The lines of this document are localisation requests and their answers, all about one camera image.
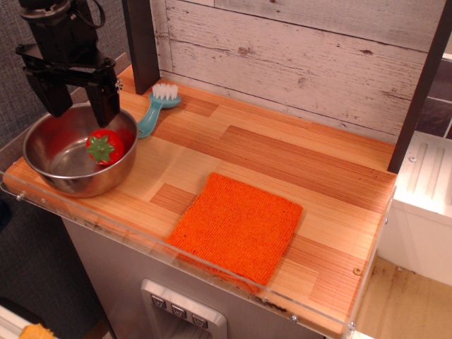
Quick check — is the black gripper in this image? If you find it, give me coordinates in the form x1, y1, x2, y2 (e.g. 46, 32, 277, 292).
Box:
16, 9, 120, 128

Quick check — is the teal scrub brush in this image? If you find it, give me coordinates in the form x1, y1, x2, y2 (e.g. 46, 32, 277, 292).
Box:
138, 83, 181, 138

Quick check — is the dark left shelf post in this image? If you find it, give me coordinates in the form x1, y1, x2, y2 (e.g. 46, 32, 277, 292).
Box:
122, 0, 160, 95

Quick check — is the stainless steel bowl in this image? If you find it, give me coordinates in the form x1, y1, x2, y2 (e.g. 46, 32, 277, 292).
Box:
23, 103, 138, 198

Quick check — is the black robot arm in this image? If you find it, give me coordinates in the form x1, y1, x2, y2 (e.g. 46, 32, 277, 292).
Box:
16, 1, 120, 127

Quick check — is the dark shelf post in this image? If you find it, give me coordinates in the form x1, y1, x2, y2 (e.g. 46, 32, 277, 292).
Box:
387, 0, 451, 174
122, 0, 160, 95

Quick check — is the red toy strawberry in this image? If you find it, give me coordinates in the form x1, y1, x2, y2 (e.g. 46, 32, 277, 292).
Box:
85, 129, 124, 166

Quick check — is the dark right shelf post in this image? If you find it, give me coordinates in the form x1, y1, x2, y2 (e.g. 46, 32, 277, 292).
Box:
387, 0, 451, 174

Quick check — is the orange knitted cloth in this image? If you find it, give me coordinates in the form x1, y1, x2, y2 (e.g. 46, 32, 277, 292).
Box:
166, 172, 303, 293

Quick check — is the yellow object bottom left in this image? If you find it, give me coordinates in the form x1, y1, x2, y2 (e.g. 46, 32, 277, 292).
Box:
18, 323, 56, 339

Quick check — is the clear acrylic table guard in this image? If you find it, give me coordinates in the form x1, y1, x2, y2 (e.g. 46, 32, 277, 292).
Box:
4, 162, 396, 338

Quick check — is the silver dispenser button panel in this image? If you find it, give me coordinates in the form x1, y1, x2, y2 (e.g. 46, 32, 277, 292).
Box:
141, 278, 228, 338

